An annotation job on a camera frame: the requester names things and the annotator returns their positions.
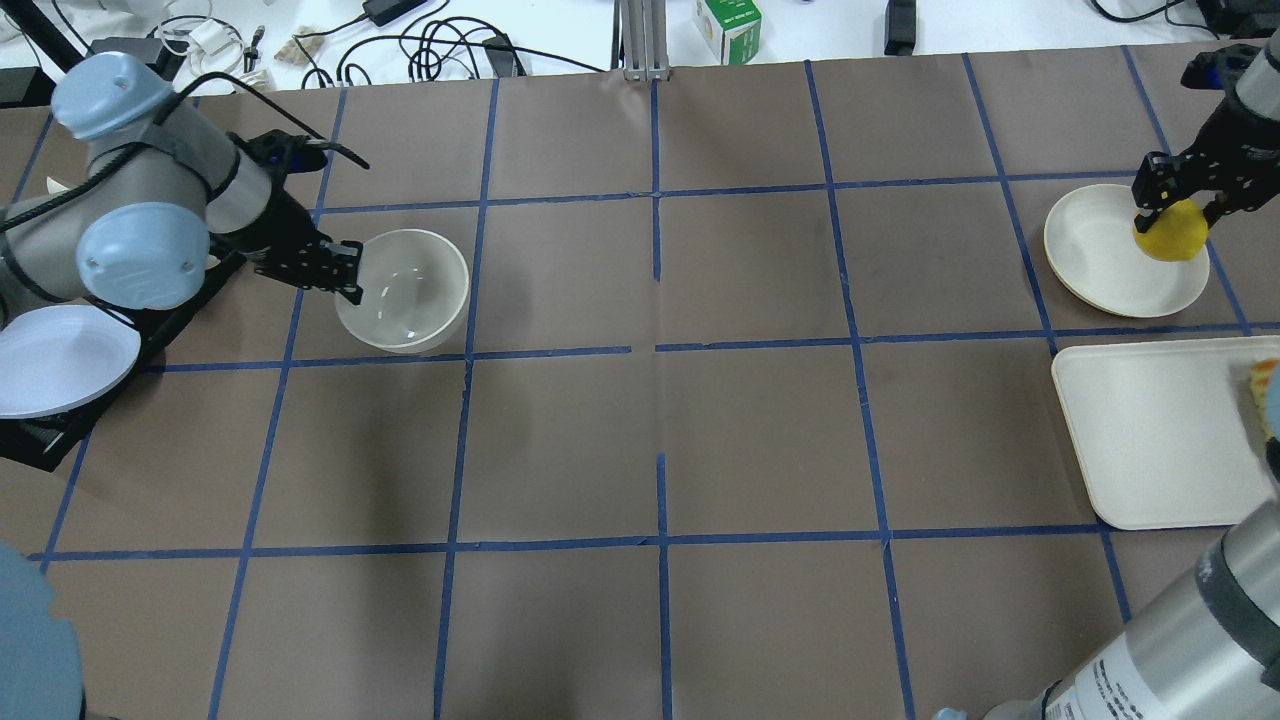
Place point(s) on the aluminium frame post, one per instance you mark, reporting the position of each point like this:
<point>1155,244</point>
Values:
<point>640,40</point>

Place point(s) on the green white carton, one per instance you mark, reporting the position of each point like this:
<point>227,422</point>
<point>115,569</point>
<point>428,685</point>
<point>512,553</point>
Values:
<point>731,29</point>

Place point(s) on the cream plate in rack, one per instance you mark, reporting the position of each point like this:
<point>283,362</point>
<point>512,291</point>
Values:
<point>60,357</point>

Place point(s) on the cream rectangular tray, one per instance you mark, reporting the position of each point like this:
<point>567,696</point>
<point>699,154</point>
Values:
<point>1166,433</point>

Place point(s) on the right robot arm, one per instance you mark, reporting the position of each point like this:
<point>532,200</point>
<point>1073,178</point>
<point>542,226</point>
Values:
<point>1205,648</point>

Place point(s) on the white bowl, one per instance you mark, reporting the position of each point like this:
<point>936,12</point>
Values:
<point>416,287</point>

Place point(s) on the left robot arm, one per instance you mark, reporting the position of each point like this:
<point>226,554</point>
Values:
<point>99,277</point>

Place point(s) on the black power adapter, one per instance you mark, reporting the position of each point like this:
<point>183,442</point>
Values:
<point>383,12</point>

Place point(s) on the black dish rack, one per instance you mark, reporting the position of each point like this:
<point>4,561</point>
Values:
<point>42,443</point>

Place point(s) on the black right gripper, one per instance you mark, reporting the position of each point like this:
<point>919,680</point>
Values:
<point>1237,133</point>

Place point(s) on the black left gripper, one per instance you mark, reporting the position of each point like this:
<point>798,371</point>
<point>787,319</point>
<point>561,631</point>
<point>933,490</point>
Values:
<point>283,224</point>

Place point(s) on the yellow lemon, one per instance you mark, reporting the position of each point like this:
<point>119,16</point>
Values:
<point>1174,235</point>

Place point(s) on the sliced yellow fruit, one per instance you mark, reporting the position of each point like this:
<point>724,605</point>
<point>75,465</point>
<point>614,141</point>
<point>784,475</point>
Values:
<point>1262,383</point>

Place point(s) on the cream round plate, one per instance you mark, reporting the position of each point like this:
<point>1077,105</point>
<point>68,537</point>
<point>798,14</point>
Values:
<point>1089,239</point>

